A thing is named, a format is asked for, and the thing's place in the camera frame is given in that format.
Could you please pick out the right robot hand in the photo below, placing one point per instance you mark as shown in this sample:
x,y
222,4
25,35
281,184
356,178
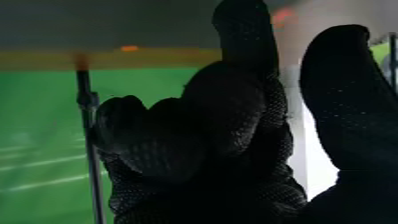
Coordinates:
x,y
224,140

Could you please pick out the black stand pole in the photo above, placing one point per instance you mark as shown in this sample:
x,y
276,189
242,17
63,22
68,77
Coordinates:
x,y
84,86

